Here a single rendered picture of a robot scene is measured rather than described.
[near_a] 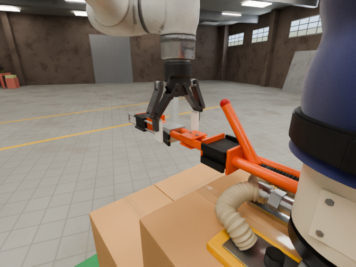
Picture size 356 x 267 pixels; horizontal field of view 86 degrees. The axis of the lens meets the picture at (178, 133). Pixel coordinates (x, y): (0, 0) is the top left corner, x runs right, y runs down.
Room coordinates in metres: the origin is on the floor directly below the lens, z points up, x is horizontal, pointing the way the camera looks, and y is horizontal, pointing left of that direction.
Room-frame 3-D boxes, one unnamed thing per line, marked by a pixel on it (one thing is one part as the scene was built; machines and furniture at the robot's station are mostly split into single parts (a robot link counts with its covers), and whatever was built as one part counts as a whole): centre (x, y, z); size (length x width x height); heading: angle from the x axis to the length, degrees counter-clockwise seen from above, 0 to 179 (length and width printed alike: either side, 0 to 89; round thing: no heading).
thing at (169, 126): (0.58, 0.02, 1.07); 0.07 x 0.07 x 0.04; 39
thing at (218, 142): (0.42, -0.11, 1.07); 0.10 x 0.08 x 0.06; 129
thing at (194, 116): (0.58, -0.05, 1.10); 0.03 x 0.01 x 0.07; 39
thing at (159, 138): (0.50, 0.05, 1.10); 0.03 x 0.01 x 0.07; 39
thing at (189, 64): (0.54, 0.00, 1.23); 0.08 x 0.07 x 0.09; 129
